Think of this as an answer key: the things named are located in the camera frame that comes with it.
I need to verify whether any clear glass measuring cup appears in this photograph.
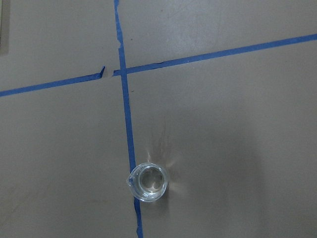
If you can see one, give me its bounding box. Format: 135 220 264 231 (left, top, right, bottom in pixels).
126 163 169 203

